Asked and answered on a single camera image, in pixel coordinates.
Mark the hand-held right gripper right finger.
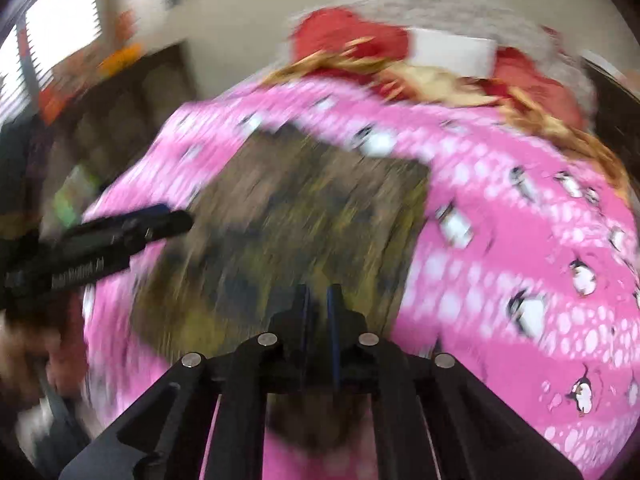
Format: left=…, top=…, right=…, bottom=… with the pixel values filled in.
left=326, top=284, right=583, bottom=480

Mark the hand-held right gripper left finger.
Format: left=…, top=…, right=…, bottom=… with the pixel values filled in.
left=59, top=284, right=313, bottom=480

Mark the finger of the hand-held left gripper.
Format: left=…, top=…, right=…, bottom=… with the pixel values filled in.
left=82, top=204, right=171, bottom=235
left=70, top=210, right=195, bottom=261

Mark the dark olive patterned garment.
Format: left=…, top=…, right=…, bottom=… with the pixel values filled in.
left=131, top=122, right=432, bottom=453

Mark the person's left hand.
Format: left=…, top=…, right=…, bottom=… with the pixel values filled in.
left=0, top=312, right=56, bottom=391

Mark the green packet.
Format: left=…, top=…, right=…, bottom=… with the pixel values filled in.
left=52, top=165, right=101, bottom=226

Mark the dark wooden cabinet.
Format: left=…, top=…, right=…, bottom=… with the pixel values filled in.
left=30, top=42, right=201, bottom=201
left=582, top=50, right=640, bottom=131

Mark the orange cloth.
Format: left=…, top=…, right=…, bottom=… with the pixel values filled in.
left=97, top=42, right=143, bottom=76

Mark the pink penguin print blanket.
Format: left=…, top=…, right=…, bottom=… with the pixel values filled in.
left=80, top=77, right=640, bottom=480

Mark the window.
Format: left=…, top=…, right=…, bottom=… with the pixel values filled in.
left=0, top=0, right=108, bottom=121

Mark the large red pillow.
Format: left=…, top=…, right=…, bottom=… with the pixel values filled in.
left=291, top=7, right=416, bottom=63

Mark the gold and red satin cloth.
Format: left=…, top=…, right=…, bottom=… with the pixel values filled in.
left=260, top=35, right=631, bottom=201

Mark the white pillow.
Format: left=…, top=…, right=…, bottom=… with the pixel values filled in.
left=407, top=27, right=498, bottom=78

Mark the small red pillow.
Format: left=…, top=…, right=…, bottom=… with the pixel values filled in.
left=480, top=47, right=586, bottom=128

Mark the grey floral quilt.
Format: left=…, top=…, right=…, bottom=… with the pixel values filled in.
left=280, top=0, right=601, bottom=126

